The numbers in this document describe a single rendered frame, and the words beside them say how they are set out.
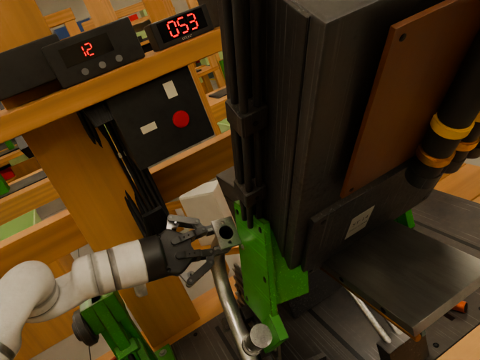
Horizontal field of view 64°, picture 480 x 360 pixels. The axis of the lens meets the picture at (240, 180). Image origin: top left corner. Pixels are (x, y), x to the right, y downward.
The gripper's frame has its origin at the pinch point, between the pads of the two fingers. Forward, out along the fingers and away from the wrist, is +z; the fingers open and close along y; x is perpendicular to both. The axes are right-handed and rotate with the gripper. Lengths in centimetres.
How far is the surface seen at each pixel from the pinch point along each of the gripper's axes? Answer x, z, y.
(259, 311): 1.5, 2.9, -14.2
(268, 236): -13.1, 3.4, -5.5
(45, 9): 607, -23, 804
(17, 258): 29, -38, 17
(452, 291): -20.5, 22.7, -22.2
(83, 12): 614, 59, 797
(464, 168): 20, 90, 5
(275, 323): -3.3, 3.1, -17.1
